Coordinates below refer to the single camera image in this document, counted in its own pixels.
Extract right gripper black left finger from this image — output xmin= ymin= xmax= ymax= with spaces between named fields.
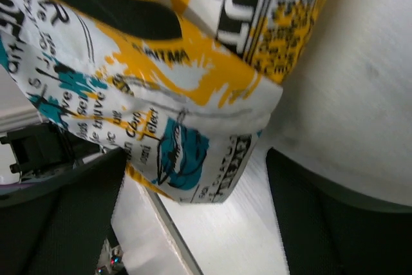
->
xmin=1 ymin=149 xmax=126 ymax=274

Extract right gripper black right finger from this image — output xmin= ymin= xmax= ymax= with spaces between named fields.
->
xmin=266 ymin=148 xmax=411 ymax=274

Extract colourful printed shorts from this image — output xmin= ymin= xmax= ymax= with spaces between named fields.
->
xmin=1 ymin=0 xmax=326 ymax=204

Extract aluminium front rail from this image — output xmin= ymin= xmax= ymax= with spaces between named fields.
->
xmin=145 ymin=189 xmax=203 ymax=275

